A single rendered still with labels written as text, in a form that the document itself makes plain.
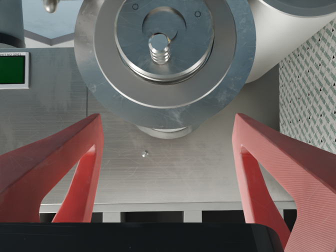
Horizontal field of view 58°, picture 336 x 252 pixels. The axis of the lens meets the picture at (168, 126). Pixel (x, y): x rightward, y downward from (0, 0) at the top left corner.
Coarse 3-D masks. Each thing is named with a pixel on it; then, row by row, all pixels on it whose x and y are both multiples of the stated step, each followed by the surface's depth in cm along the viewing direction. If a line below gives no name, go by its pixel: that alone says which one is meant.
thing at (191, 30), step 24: (144, 0) 23; (168, 0) 23; (192, 0) 23; (120, 24) 22; (144, 24) 23; (168, 24) 22; (192, 24) 22; (120, 48) 22; (144, 48) 22; (192, 48) 22; (144, 72) 22; (168, 72) 22; (192, 72) 24
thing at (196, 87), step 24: (120, 0) 24; (216, 0) 24; (96, 24) 24; (216, 24) 24; (96, 48) 24; (216, 48) 24; (120, 72) 24; (216, 72) 24; (144, 96) 24; (168, 96) 24; (192, 96) 24
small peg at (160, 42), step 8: (160, 32) 20; (152, 40) 20; (160, 40) 20; (168, 40) 20; (152, 48) 20; (160, 48) 19; (168, 48) 20; (152, 56) 21; (160, 56) 20; (168, 56) 21
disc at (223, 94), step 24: (96, 0) 25; (240, 0) 25; (240, 24) 24; (240, 48) 24; (96, 72) 24; (240, 72) 24; (96, 96) 24; (120, 96) 24; (216, 96) 24; (144, 120) 24; (168, 120) 24; (192, 120) 24
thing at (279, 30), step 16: (256, 0) 25; (272, 0) 25; (288, 0) 25; (304, 0) 25; (320, 0) 25; (256, 16) 27; (272, 16) 26; (288, 16) 25; (304, 16) 25; (320, 16) 25; (256, 32) 30; (272, 32) 29; (288, 32) 28; (304, 32) 28; (256, 48) 33; (272, 48) 32; (288, 48) 33; (256, 64) 39; (272, 64) 40
